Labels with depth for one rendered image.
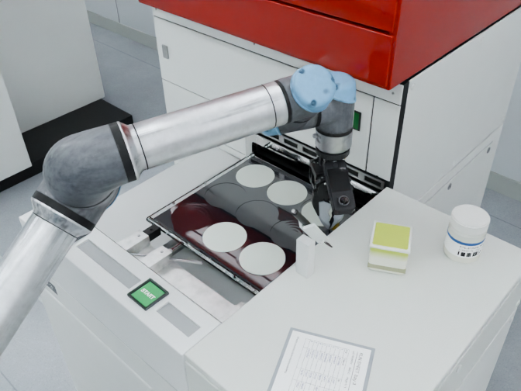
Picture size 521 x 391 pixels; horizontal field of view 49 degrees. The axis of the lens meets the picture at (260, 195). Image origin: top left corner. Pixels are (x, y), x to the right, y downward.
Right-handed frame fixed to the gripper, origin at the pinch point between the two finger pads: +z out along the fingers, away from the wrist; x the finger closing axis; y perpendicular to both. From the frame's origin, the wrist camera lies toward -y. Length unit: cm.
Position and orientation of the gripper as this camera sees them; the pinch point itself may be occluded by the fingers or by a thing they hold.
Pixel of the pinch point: (330, 226)
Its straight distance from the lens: 128.8
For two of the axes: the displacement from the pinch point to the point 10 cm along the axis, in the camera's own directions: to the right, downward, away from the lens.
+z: 0.2, 7.9, 6.1
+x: -9.9, 1.2, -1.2
